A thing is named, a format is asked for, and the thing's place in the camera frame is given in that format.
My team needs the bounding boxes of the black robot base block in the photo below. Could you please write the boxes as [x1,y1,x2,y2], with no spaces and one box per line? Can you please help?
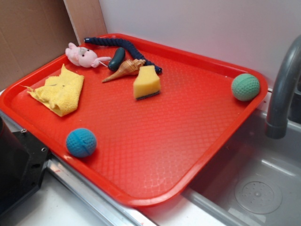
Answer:
[0,119,50,216]

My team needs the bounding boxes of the blue dimpled ball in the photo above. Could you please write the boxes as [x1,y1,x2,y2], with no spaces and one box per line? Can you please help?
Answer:
[66,128,97,158]

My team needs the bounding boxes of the green dimpled ball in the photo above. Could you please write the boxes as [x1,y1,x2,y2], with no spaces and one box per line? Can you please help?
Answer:
[231,73,260,101]

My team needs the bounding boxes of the red plastic tray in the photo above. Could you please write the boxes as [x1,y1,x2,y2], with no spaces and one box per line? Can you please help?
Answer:
[0,34,268,207]

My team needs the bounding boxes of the yellow sponge with dark base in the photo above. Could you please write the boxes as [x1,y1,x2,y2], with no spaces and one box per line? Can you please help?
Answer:
[133,65,161,100]

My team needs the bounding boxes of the brown spiral seashell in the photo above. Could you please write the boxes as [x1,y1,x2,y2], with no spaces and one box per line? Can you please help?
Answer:
[102,59,146,83]

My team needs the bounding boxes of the dark green toy cucumber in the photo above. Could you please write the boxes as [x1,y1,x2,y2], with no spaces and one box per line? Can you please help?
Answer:
[108,47,126,71]

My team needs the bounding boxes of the pink plush toy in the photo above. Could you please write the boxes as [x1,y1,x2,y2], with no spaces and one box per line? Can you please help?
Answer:
[65,42,111,68]

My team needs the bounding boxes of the yellow cloth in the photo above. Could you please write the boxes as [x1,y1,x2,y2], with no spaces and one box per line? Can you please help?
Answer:
[26,65,84,117]

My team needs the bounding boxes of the grey faucet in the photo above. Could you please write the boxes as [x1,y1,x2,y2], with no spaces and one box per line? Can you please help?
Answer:
[265,36,301,139]

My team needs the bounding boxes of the grey toy sink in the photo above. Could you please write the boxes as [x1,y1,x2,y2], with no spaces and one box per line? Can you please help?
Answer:
[141,96,301,226]

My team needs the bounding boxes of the brown cardboard panel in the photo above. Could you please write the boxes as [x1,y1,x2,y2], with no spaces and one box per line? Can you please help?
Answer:
[0,0,107,90]

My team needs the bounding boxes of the navy braided rope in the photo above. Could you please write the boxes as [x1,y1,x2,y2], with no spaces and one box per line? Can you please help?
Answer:
[84,36,163,75]

